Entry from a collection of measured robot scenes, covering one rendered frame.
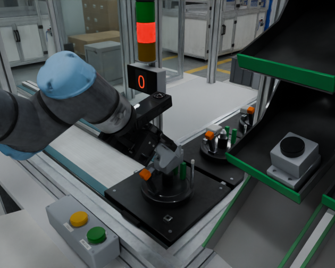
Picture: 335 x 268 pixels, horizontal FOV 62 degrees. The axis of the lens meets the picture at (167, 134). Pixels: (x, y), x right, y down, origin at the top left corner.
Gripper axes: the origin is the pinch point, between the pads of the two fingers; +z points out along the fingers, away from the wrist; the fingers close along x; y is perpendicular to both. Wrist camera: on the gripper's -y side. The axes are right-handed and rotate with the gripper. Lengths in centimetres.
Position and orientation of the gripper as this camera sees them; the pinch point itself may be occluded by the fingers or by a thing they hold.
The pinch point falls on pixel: (169, 148)
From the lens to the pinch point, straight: 68.4
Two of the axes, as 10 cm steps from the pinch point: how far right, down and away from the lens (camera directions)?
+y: -5.1, 8.5, -1.6
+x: 7.3, 3.3, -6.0
